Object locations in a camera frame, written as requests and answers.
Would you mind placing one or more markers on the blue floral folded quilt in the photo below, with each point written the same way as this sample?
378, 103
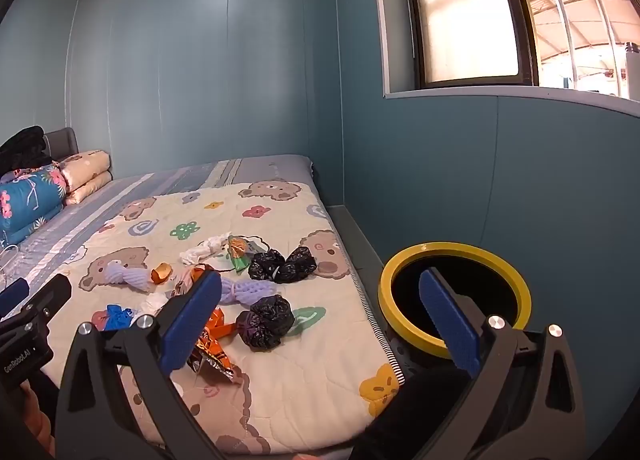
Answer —
27, 200

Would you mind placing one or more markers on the purple twisted cloth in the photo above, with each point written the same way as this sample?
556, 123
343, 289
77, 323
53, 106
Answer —
247, 291
125, 277

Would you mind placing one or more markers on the small orange peel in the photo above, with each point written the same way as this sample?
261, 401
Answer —
161, 273

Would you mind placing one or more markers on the window with dark frame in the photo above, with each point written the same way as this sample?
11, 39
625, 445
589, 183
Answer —
465, 29

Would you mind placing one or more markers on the black cloth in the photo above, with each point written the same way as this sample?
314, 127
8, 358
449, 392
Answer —
22, 147

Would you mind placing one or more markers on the bear printed blanket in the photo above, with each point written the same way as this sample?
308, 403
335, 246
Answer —
300, 380

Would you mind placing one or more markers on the white twisted cloth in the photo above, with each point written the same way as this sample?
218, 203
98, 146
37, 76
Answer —
202, 251

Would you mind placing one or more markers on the black bin with yellow rim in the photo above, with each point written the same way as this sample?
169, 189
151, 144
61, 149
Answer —
387, 285

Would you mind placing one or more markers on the black plastic bag bow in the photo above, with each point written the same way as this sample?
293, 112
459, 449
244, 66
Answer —
285, 265
265, 322

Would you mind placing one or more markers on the peach printed pillow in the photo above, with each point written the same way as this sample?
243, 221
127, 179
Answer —
92, 190
85, 164

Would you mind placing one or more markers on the person's left hand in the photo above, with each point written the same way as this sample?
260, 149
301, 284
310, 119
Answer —
36, 420

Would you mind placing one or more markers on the grey headboard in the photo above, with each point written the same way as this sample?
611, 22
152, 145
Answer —
62, 142

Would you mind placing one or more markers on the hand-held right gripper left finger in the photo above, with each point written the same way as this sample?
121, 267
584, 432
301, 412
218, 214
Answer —
192, 320

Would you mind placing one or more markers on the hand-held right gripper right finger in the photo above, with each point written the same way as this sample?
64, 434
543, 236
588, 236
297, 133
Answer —
450, 325

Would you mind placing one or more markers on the blue and red crumpled wrapper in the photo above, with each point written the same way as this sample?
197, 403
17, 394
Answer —
117, 317

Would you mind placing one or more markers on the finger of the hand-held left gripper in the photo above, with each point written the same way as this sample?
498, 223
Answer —
50, 292
12, 295

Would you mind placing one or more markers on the green grey snack packet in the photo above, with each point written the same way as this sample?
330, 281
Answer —
239, 255

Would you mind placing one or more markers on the orange foil snack wrapper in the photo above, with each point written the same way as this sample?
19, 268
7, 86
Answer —
215, 355

